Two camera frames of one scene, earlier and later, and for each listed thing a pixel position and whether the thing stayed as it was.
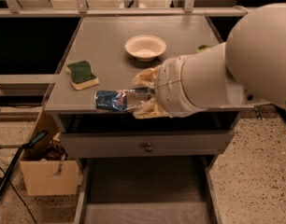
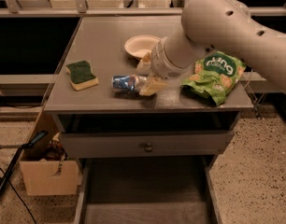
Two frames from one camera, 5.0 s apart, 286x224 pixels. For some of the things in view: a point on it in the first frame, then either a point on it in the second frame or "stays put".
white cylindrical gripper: [168, 85] -> [158, 61]
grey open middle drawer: [148, 189] stays put
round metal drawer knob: [149, 148] stays put
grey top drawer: [125, 134] stays put
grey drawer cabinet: [137, 170] stays put
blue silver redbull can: [119, 101] -> [126, 83]
